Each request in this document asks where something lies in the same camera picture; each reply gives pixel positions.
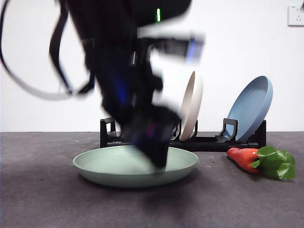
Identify green plate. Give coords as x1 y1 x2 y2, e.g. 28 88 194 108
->
72 145 199 189

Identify orange toy carrot green leaves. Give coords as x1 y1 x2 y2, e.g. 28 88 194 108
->
227 146 296 181

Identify beige plate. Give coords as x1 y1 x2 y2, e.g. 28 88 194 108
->
180 70 204 141

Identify black plate rack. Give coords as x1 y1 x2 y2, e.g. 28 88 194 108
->
100 117 267 152

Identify blue plate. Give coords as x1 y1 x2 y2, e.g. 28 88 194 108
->
227 76 274 143

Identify pale grey camera box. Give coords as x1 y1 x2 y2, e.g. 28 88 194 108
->
137 25 206 65

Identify black cable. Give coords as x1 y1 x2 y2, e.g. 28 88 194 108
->
48 0 73 95
0 0 95 101

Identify white wall socket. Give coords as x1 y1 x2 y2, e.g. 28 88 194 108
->
288 5 304 27

